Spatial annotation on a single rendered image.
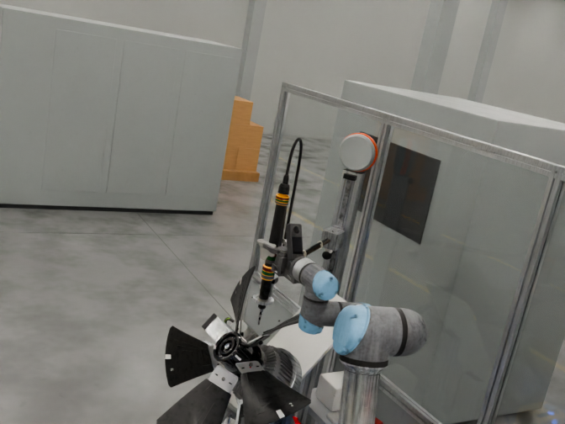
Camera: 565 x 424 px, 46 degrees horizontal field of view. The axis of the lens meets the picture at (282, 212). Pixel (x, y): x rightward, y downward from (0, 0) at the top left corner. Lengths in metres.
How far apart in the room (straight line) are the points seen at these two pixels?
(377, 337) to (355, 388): 0.13
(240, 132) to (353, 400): 8.88
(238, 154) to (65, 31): 4.01
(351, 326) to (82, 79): 6.16
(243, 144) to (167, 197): 2.70
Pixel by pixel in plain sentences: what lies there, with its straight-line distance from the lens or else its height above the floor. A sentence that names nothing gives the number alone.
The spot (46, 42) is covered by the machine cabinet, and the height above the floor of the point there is 1.78.
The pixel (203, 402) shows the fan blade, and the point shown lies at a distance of 2.35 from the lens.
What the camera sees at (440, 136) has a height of 2.03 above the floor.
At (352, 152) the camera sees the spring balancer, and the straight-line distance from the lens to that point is 2.72.
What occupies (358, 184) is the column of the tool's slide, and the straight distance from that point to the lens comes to 2.73.
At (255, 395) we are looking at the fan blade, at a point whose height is 1.17.
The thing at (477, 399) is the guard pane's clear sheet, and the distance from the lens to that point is 2.51.
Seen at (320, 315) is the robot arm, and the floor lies 1.53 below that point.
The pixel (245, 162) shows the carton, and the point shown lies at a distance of 10.49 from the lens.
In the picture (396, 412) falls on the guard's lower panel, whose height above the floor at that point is 0.92.
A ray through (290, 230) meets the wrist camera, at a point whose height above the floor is 1.72.
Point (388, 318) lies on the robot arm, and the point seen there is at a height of 1.70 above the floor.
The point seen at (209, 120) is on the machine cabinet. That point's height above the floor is 1.17.
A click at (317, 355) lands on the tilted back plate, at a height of 1.19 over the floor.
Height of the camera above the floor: 2.28
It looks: 15 degrees down
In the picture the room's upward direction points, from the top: 11 degrees clockwise
